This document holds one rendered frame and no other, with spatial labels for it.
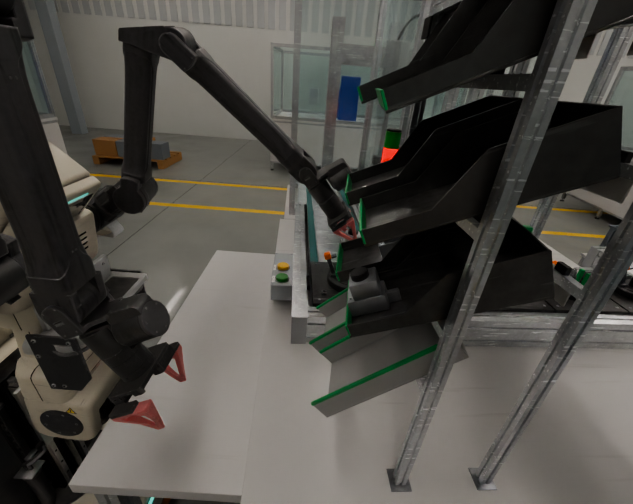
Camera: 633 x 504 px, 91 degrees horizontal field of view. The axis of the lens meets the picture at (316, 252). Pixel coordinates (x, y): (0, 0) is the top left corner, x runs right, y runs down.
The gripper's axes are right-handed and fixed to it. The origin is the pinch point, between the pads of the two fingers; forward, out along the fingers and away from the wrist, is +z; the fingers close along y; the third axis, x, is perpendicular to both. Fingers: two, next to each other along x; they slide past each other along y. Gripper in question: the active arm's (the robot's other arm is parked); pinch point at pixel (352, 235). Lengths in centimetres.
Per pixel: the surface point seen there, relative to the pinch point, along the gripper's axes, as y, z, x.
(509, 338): -17, 48, -23
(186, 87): 826, -183, 242
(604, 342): -17, 69, -47
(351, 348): -36.5, 3.9, 8.9
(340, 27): 105, -48, -40
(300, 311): -14.1, 4.7, 22.7
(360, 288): -44.0, -13.9, -2.3
